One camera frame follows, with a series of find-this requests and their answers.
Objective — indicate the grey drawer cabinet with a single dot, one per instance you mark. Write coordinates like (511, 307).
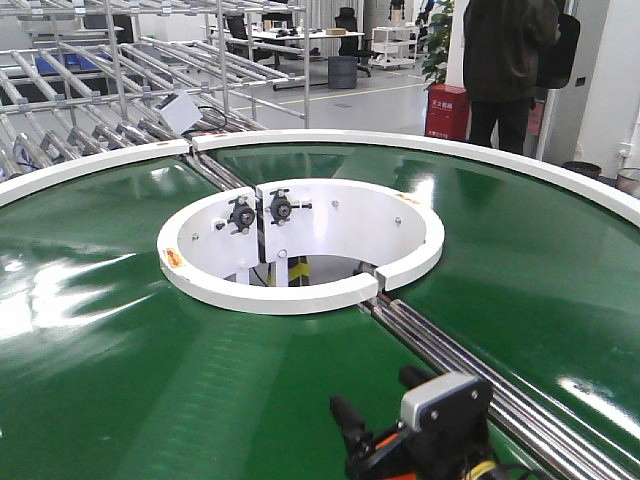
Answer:
(342, 72)

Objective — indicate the roller rack shelving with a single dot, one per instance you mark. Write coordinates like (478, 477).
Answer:
(80, 78)

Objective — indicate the person in dark clothes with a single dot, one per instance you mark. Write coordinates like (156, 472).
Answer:
(502, 43)

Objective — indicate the metal waste bin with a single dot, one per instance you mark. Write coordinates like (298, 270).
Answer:
(628, 181)

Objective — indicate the white power box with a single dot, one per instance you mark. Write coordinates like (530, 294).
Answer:
(178, 111)

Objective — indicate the white wire cart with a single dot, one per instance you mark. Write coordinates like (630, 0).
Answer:
(394, 47)

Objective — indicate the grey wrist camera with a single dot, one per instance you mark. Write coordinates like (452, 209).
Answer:
(451, 401)

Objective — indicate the white office desk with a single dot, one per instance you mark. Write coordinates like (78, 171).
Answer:
(293, 52)

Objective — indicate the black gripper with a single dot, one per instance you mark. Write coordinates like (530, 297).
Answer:
(400, 453)

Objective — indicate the red fire cabinet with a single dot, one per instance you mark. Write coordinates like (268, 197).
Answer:
(447, 112)

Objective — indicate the green potted plant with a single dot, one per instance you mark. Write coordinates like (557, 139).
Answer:
(437, 17)

